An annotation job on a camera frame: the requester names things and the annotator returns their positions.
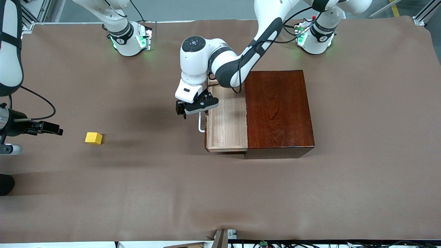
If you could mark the dark wooden cabinet box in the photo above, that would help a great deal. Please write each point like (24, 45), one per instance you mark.
(279, 110)

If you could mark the black rounded object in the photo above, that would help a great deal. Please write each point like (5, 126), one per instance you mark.
(6, 185)

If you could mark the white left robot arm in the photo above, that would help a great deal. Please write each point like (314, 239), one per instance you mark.
(194, 65)

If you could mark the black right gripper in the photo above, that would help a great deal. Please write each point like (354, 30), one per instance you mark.
(16, 126)

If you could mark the small grey box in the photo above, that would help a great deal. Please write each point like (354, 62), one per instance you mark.
(232, 234)

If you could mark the yellow block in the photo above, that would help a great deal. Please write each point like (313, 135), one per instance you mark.
(93, 138)

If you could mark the slanted aluminium profile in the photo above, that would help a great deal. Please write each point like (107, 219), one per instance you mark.
(418, 19)

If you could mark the brown table cover sheet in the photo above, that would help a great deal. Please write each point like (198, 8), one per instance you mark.
(137, 193)

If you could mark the yellow floor tape strip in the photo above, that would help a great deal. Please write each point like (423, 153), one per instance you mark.
(395, 8)

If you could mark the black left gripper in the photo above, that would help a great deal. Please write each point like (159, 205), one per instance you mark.
(180, 107)

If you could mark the aluminium frame with struts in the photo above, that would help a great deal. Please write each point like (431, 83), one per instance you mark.
(46, 8)

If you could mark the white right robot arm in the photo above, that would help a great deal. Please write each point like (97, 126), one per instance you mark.
(120, 41)

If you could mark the upright wooden strip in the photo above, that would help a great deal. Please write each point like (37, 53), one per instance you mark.
(222, 239)

